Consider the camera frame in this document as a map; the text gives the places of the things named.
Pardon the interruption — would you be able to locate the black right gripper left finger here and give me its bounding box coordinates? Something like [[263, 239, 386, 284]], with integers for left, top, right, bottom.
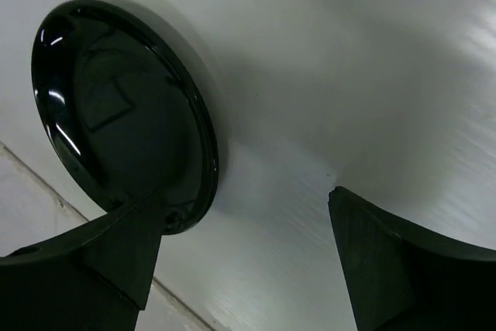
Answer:
[[1, 196, 164, 330]]

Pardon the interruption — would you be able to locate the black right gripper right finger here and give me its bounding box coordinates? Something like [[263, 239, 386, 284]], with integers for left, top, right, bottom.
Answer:
[[328, 187, 495, 330]]

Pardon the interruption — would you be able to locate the black plate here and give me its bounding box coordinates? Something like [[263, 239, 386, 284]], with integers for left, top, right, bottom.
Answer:
[[31, 0, 219, 235]]

